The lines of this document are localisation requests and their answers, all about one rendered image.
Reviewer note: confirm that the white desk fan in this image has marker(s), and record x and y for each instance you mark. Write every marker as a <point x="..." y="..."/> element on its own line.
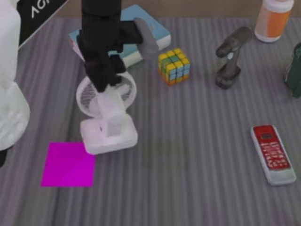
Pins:
<point x="109" y="131"/>

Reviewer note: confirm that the magenta square paper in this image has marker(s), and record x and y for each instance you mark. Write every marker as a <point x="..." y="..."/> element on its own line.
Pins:
<point x="69" y="164"/>

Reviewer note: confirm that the grey plastic tool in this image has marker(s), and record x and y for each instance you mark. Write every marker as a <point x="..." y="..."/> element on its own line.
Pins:
<point x="147" y="40"/>

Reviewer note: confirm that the light blue book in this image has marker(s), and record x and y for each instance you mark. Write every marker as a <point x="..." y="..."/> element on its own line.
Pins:
<point x="152" y="30"/>

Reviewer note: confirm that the multicolour puzzle cube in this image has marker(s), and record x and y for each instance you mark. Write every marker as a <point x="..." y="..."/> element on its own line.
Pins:
<point x="174" y="67"/>

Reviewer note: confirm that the dark grey power drill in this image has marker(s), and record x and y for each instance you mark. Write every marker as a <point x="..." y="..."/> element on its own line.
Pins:
<point x="229" y="61"/>

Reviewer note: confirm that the white bottle with orange label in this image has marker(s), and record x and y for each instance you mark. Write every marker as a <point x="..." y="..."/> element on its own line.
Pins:
<point x="272" y="20"/>

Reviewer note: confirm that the dark green object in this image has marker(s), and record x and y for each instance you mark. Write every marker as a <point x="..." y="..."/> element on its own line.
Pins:
<point x="295" y="70"/>

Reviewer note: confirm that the red and silver mobile phone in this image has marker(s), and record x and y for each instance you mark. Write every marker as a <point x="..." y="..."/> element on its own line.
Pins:
<point x="272" y="153"/>

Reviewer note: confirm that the black base plate white lettering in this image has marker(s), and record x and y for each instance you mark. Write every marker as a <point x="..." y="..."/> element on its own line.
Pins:
<point x="35" y="16"/>

